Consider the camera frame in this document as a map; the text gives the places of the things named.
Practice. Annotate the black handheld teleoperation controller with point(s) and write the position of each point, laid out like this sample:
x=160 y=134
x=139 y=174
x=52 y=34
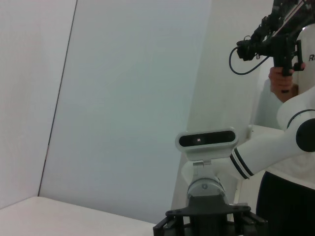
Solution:
x=283 y=54

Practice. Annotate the operator in white shirt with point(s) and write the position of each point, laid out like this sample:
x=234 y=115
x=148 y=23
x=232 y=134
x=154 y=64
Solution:
x=283 y=209

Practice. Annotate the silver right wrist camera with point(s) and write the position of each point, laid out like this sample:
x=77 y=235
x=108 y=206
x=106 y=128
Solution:
x=206 y=140

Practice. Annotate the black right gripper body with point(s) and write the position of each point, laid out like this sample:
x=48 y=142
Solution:
x=209 y=216

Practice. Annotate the operator right hand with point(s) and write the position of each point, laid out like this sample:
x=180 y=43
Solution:
x=278 y=81

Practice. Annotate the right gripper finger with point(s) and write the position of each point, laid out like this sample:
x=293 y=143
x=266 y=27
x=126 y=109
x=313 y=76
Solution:
x=169 y=227
x=251 y=225

